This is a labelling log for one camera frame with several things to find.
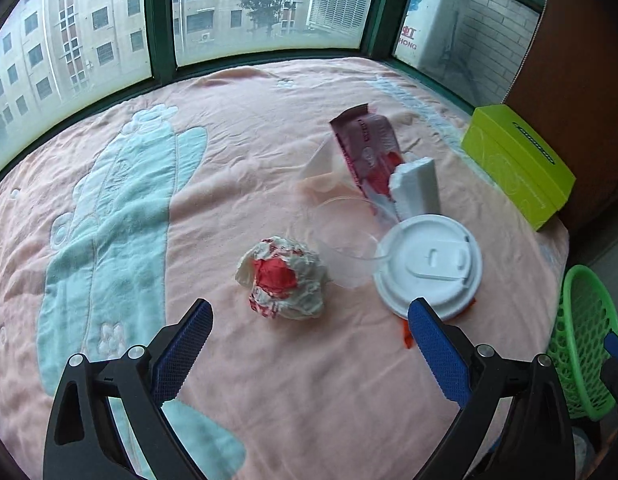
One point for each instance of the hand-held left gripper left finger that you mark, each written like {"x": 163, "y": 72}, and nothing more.
{"x": 184, "y": 350}

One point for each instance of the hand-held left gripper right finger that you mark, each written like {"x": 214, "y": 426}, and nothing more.
{"x": 439, "y": 355}

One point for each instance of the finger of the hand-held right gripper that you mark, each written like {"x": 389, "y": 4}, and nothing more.
{"x": 613, "y": 344}

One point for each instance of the green plastic basket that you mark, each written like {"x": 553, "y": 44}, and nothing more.
{"x": 584, "y": 340}

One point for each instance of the white plastic cup lid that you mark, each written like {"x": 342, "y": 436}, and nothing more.
{"x": 419, "y": 270}

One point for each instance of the red white paper wrapper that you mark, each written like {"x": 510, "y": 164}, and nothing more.
{"x": 289, "y": 280}

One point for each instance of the white foam block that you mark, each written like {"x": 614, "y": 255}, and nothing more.
{"x": 414, "y": 185}

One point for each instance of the red snack packet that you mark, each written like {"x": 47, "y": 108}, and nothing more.
{"x": 369, "y": 140}

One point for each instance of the orange plastic scrap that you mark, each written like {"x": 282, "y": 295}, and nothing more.
{"x": 406, "y": 335}

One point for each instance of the clear plastic cup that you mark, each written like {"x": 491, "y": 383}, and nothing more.
{"x": 349, "y": 240}

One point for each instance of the green cardboard box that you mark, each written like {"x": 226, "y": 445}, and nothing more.
{"x": 519, "y": 170}

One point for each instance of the brown wooden cabinet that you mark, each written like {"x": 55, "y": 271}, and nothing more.
{"x": 579, "y": 60}

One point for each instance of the apartment building outside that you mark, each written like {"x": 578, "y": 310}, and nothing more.
{"x": 89, "y": 25}

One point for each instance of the white outdoor air conditioner unit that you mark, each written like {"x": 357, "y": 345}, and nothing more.
{"x": 339, "y": 0}

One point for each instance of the green window frame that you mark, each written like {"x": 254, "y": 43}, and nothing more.
{"x": 161, "y": 35}

